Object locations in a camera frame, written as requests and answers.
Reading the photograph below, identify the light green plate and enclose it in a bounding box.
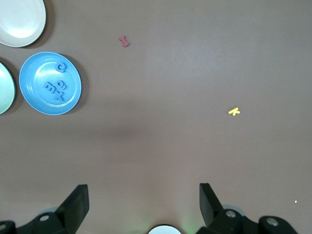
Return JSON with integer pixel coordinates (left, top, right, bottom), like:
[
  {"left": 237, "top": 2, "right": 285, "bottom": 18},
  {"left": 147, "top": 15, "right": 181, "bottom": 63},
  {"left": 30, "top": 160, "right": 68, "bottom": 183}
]
[{"left": 0, "top": 62, "right": 17, "bottom": 115}]

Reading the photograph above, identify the blue foam letter E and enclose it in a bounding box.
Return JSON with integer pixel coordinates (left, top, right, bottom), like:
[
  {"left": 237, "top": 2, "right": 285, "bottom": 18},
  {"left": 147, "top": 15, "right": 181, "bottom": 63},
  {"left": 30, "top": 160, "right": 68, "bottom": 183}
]
[{"left": 43, "top": 81, "right": 57, "bottom": 95}]

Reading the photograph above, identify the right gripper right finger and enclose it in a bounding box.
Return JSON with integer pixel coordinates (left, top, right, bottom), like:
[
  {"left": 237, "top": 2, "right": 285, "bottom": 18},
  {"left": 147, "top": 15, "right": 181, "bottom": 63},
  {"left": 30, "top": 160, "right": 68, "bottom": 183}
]
[{"left": 195, "top": 183, "right": 300, "bottom": 234}]

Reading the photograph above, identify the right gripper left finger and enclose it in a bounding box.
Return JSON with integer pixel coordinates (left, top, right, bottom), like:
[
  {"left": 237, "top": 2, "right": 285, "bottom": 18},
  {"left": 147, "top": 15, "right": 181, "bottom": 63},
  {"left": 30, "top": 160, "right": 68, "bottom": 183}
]
[{"left": 0, "top": 184, "right": 90, "bottom": 234}]

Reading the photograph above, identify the blue plate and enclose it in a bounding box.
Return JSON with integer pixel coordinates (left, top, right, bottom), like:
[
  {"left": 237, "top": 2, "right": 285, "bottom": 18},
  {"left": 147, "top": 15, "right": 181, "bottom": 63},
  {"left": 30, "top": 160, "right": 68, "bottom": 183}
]
[{"left": 19, "top": 51, "right": 82, "bottom": 116}]

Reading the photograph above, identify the blue foam letter X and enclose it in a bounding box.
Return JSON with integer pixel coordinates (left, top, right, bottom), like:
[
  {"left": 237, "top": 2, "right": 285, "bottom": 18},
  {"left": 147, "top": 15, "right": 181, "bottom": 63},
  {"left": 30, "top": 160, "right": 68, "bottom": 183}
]
[{"left": 53, "top": 90, "right": 66, "bottom": 102}]

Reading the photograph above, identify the beige plate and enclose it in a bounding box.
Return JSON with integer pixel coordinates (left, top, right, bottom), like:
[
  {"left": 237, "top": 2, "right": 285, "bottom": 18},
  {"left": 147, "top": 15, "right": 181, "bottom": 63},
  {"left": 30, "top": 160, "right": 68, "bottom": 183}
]
[{"left": 0, "top": 0, "right": 47, "bottom": 48}]

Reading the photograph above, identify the red foam letter I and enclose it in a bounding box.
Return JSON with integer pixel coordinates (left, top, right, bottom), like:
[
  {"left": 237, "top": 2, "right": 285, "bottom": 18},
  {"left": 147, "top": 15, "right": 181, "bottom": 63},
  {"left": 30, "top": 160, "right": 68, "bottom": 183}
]
[{"left": 118, "top": 35, "right": 130, "bottom": 48}]

